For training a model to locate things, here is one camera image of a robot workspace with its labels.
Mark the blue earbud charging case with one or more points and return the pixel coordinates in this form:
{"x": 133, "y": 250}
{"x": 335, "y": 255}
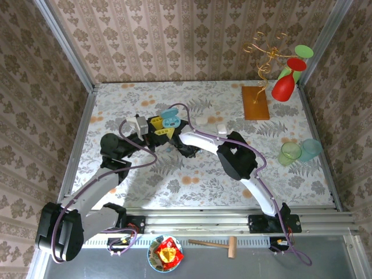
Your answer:
{"x": 168, "y": 113}

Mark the small white rounded case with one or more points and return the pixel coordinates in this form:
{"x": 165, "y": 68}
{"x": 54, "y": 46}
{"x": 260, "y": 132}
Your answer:
{"x": 221, "y": 128}

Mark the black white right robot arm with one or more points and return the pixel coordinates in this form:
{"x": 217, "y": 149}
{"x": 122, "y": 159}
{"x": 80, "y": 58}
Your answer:
{"x": 235, "y": 157}

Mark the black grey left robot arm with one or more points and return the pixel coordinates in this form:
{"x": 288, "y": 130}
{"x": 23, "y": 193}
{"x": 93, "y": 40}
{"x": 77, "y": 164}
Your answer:
{"x": 87, "y": 189}

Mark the red yellow snack packet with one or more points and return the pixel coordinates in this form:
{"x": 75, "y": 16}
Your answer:
{"x": 167, "y": 251}

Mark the green translucent plastic cup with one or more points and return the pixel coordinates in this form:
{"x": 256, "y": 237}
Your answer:
{"x": 289, "y": 154}

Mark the wooden mallet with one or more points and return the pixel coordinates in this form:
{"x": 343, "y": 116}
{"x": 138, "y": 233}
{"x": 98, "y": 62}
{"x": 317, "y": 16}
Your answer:
{"x": 232, "y": 247}

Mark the patterned ceramic bowl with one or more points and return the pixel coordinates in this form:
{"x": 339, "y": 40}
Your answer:
{"x": 150, "y": 257}

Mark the red plastic goblet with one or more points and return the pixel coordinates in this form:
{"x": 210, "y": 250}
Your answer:
{"x": 283, "y": 88}

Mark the blue translucent plastic cup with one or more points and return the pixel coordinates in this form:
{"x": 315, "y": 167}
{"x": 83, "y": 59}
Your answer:
{"x": 314, "y": 148}

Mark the grey metal shelf panel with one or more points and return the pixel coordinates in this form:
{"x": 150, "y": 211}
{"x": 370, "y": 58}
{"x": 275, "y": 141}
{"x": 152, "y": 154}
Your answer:
{"x": 261, "y": 264}

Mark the green plastic goblet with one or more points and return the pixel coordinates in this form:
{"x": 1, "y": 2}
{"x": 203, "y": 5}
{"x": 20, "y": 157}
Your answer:
{"x": 304, "y": 51}

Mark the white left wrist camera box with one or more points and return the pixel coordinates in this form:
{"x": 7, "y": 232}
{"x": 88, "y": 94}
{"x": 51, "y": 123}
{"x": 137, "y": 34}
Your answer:
{"x": 141, "y": 128}

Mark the aluminium frame side rail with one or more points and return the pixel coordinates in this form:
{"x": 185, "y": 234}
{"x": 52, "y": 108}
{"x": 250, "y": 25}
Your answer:
{"x": 311, "y": 122}
{"x": 80, "y": 130}

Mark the aluminium frame base beam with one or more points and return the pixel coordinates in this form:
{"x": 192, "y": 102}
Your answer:
{"x": 197, "y": 221}

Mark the aluminium frame post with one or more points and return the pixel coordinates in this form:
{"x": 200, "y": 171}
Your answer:
{"x": 331, "y": 29}
{"x": 67, "y": 46}

